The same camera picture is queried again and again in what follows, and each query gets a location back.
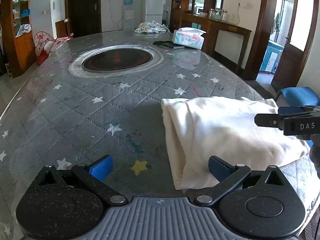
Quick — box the white refrigerator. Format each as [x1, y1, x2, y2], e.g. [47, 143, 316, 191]
[142, 0, 164, 23]

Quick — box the round black induction cooktop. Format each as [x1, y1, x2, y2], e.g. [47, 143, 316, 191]
[68, 44, 164, 78]

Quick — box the floral crumpled cloth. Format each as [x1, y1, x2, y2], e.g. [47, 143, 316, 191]
[135, 21, 169, 34]

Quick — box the tissue box pastel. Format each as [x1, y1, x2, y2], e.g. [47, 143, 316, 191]
[172, 27, 206, 50]

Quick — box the wooden side table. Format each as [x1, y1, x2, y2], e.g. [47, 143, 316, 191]
[178, 12, 253, 75]

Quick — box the grey star quilted table cover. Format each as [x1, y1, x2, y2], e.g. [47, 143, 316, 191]
[1, 31, 319, 239]

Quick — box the dark wooden door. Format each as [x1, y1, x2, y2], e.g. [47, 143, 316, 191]
[65, 0, 101, 38]

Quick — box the white cream garment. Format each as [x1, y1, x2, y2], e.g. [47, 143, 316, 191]
[161, 96, 310, 190]

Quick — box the wooden shelf cabinet left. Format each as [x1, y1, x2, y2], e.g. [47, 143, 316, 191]
[1, 0, 36, 77]

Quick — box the blue cloth chair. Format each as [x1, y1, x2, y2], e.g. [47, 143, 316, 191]
[274, 87, 319, 106]

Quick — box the polka dot play tent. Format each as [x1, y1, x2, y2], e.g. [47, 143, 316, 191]
[33, 31, 71, 66]

